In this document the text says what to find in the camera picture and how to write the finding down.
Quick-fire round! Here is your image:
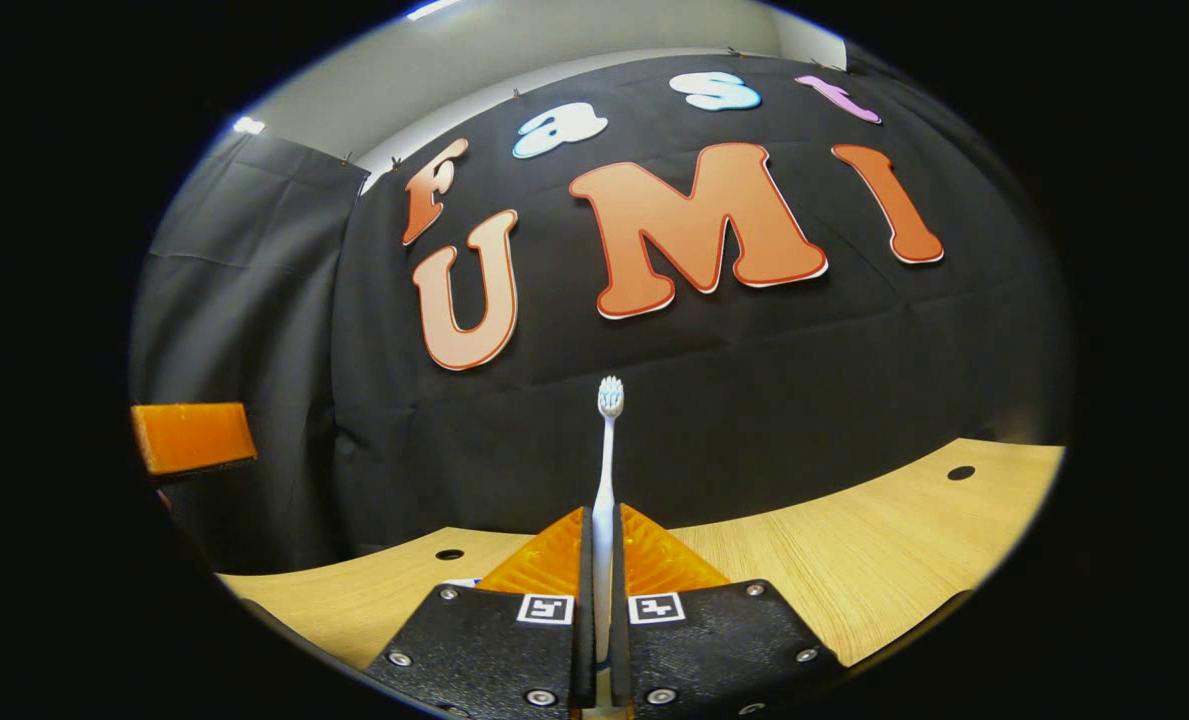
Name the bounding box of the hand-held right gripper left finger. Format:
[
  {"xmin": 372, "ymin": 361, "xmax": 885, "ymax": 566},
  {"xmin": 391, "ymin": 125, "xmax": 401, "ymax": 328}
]
[{"xmin": 362, "ymin": 505, "xmax": 597, "ymax": 719}]

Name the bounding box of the white toothbrush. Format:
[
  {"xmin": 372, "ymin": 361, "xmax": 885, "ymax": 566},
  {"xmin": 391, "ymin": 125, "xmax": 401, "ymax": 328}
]
[{"xmin": 591, "ymin": 376, "xmax": 627, "ymax": 713}]

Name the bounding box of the black backdrop cloth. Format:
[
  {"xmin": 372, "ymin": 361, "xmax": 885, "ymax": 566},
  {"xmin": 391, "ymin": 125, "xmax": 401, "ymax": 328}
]
[{"xmin": 129, "ymin": 52, "xmax": 1073, "ymax": 576}]

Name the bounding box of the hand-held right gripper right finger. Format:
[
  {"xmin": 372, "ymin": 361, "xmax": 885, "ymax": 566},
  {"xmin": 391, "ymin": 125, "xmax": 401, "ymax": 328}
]
[{"xmin": 609, "ymin": 503, "xmax": 845, "ymax": 719}]

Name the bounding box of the wooden desktop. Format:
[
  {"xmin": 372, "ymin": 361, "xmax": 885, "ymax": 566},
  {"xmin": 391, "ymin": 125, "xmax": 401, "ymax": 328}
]
[{"xmin": 216, "ymin": 437, "xmax": 1067, "ymax": 671}]

